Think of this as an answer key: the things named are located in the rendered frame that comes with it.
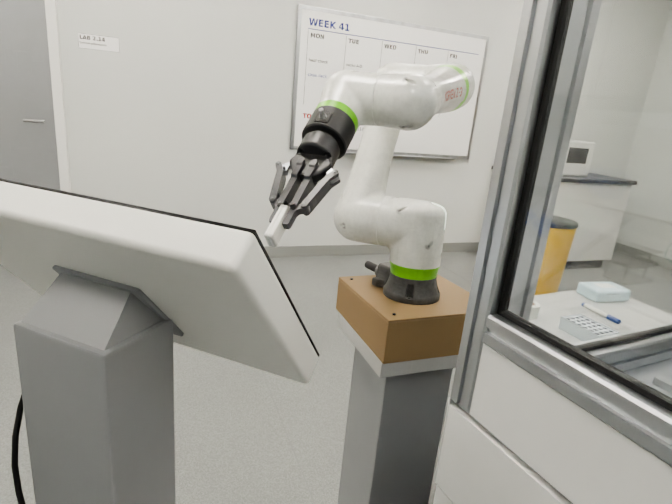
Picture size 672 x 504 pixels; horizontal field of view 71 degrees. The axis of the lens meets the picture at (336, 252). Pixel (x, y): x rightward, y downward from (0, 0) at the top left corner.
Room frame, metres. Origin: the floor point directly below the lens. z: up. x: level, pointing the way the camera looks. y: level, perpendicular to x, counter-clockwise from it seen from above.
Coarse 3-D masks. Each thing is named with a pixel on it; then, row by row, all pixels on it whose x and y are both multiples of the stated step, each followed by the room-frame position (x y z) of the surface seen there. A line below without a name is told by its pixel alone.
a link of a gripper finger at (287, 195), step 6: (300, 162) 0.86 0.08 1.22; (294, 168) 0.85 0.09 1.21; (300, 168) 0.85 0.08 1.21; (294, 174) 0.84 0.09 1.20; (294, 180) 0.83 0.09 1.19; (300, 180) 0.85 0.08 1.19; (288, 186) 0.83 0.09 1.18; (294, 186) 0.83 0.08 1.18; (282, 192) 0.82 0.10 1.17; (288, 192) 0.81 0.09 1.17; (294, 192) 0.83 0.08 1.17; (282, 198) 0.80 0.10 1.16; (288, 198) 0.81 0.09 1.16; (276, 204) 0.80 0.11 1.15; (282, 204) 0.80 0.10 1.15; (288, 204) 0.82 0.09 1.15
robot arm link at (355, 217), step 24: (384, 72) 1.38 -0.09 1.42; (408, 72) 1.37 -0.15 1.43; (360, 144) 1.31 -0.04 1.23; (384, 144) 1.28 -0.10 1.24; (360, 168) 1.25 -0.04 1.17; (384, 168) 1.26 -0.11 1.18; (360, 192) 1.20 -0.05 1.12; (384, 192) 1.24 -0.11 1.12; (336, 216) 1.19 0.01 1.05; (360, 216) 1.16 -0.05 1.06; (360, 240) 1.18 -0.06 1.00
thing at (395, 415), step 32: (352, 384) 1.20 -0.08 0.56; (384, 384) 1.03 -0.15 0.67; (416, 384) 1.06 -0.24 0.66; (448, 384) 1.10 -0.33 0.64; (352, 416) 1.17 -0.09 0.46; (384, 416) 1.03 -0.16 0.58; (416, 416) 1.07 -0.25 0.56; (352, 448) 1.15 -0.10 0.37; (384, 448) 1.04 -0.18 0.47; (416, 448) 1.07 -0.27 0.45; (352, 480) 1.13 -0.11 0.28; (384, 480) 1.04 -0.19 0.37; (416, 480) 1.08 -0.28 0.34
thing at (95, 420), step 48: (48, 336) 0.52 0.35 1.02; (144, 336) 0.54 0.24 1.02; (48, 384) 0.52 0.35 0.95; (96, 384) 0.49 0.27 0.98; (144, 384) 0.54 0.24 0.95; (48, 432) 0.52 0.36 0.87; (96, 432) 0.49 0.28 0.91; (144, 432) 0.54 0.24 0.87; (48, 480) 0.53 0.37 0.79; (96, 480) 0.49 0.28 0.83; (144, 480) 0.53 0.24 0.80
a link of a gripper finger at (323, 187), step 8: (328, 176) 0.83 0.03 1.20; (336, 176) 0.83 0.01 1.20; (320, 184) 0.82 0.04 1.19; (328, 184) 0.83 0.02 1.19; (336, 184) 0.84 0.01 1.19; (312, 192) 0.80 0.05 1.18; (320, 192) 0.81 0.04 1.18; (304, 200) 0.79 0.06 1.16; (312, 200) 0.80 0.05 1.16; (320, 200) 0.82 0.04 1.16; (304, 208) 0.78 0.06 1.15; (312, 208) 0.80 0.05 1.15
